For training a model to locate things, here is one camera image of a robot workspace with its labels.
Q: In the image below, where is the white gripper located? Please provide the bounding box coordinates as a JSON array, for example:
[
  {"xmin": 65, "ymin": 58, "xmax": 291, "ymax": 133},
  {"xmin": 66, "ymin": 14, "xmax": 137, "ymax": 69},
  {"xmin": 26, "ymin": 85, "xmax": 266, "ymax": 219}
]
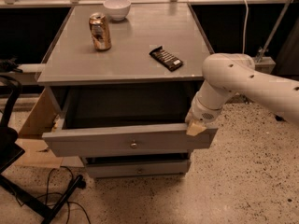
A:
[{"xmin": 185, "ymin": 101, "xmax": 221, "ymax": 136}]

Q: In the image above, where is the grey top drawer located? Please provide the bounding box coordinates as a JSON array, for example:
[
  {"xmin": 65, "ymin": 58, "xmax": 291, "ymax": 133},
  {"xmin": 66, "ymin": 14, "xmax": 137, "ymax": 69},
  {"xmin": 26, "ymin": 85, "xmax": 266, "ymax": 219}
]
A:
[{"xmin": 43, "ymin": 88, "xmax": 217, "ymax": 157}]

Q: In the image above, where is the grey drawer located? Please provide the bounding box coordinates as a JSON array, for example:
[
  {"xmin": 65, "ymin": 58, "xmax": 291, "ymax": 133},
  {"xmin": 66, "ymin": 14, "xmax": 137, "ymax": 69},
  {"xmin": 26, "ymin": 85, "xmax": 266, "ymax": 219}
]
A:
[
  {"xmin": 86, "ymin": 160, "xmax": 191, "ymax": 178},
  {"xmin": 43, "ymin": 88, "xmax": 217, "ymax": 157}
]

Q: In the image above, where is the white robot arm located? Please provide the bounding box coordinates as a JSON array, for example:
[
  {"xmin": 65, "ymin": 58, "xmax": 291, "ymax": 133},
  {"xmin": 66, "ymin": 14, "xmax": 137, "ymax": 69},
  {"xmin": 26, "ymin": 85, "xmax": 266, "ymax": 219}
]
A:
[{"xmin": 185, "ymin": 53, "xmax": 299, "ymax": 136}]

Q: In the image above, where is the grey bottom drawer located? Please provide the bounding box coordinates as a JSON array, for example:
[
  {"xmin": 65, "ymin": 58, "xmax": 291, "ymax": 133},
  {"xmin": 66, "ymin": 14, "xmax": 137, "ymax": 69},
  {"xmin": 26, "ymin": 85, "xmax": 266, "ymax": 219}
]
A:
[{"xmin": 86, "ymin": 160, "xmax": 191, "ymax": 178}]

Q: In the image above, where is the dark chocolate bar wrapper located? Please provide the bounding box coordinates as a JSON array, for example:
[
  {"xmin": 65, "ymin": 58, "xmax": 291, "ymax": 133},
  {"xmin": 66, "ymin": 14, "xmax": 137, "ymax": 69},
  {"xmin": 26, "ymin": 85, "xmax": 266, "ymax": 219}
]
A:
[{"xmin": 149, "ymin": 46, "xmax": 183, "ymax": 72}]

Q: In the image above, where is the gold soda can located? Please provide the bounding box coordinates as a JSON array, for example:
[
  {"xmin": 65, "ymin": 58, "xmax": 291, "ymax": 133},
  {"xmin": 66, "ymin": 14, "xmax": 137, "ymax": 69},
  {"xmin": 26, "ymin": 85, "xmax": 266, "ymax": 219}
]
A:
[{"xmin": 89, "ymin": 12, "xmax": 111, "ymax": 51}]

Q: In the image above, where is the white ceramic bowl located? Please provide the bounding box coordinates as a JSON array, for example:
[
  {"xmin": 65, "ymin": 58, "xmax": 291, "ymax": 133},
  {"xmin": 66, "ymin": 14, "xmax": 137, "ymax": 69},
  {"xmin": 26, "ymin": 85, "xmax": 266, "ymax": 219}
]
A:
[{"xmin": 104, "ymin": 0, "xmax": 131, "ymax": 21}]

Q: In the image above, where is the brown cardboard box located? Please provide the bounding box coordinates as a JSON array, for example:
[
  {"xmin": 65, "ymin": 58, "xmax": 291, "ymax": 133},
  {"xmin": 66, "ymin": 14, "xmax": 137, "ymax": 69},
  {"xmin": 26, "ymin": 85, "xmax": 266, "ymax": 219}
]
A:
[{"xmin": 15, "ymin": 90, "xmax": 63, "ymax": 168}]

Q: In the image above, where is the metal diagonal brace rod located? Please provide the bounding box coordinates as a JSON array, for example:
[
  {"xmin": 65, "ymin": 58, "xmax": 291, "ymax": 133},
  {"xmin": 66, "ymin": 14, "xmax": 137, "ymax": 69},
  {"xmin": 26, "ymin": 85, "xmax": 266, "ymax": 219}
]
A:
[{"xmin": 255, "ymin": 0, "xmax": 293, "ymax": 63}]

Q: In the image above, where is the black chair stand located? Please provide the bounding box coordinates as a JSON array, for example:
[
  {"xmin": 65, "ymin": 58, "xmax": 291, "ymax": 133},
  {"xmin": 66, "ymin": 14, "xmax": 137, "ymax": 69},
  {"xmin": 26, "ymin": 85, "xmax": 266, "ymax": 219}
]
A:
[{"xmin": 0, "ymin": 75, "xmax": 86, "ymax": 224}]

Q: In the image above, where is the white cable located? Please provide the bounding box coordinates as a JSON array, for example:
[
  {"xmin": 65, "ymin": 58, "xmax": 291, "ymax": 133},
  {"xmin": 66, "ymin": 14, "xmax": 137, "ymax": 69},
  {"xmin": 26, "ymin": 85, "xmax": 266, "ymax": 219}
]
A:
[{"xmin": 235, "ymin": 0, "xmax": 249, "ymax": 55}]

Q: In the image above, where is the black floor cable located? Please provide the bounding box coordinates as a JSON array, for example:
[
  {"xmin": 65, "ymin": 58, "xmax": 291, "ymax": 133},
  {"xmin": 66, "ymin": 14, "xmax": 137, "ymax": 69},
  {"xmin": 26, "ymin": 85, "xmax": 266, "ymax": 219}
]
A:
[{"xmin": 8, "ymin": 165, "xmax": 92, "ymax": 224}]

